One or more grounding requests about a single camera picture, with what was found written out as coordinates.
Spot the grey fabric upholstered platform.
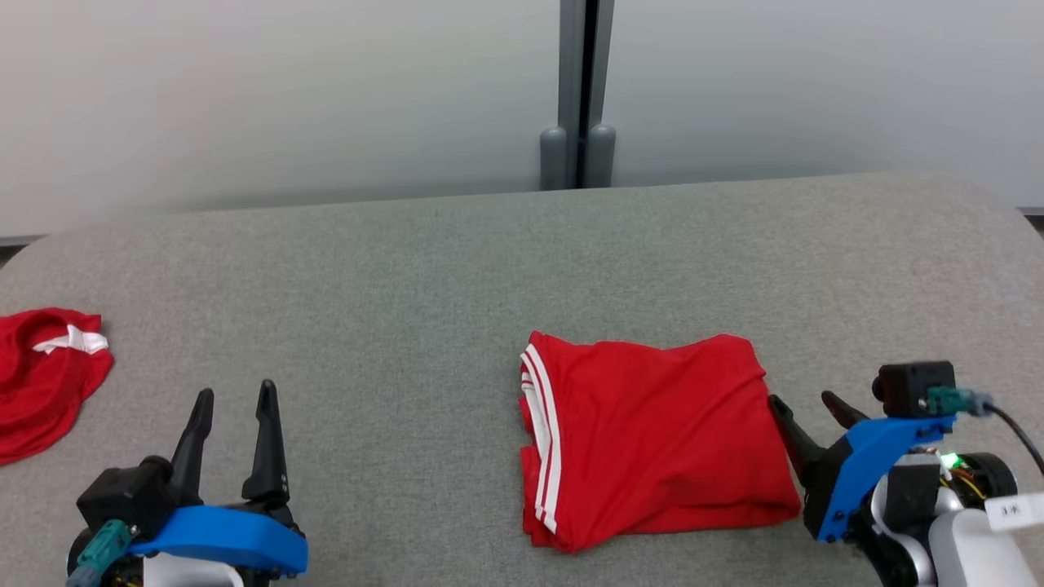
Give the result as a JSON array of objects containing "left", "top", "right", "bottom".
[{"left": 0, "top": 171, "right": 1044, "bottom": 587}]

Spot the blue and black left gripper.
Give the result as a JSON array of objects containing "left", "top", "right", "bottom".
[{"left": 122, "top": 379, "right": 309, "bottom": 587}]

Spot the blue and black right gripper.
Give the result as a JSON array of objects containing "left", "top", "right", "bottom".
[{"left": 767, "top": 391, "right": 955, "bottom": 543}]

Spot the red jersey with black lettering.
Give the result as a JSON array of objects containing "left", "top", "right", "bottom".
[{"left": 520, "top": 330, "right": 802, "bottom": 554}]

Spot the grey partition post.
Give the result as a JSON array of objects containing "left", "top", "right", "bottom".
[{"left": 559, "top": 0, "right": 617, "bottom": 190}]

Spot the left camera cable teal plug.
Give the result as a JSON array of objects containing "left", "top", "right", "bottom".
[{"left": 65, "top": 519, "right": 135, "bottom": 587}]

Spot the red and white jersey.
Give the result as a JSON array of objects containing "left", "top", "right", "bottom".
[{"left": 0, "top": 307, "right": 115, "bottom": 467}]

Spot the grey cylinder bumper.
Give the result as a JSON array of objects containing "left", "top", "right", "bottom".
[
  {"left": 539, "top": 126, "right": 568, "bottom": 192},
  {"left": 587, "top": 123, "right": 617, "bottom": 188}
]

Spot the white paper label tag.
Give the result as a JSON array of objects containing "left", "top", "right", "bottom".
[{"left": 985, "top": 493, "right": 1044, "bottom": 531}]

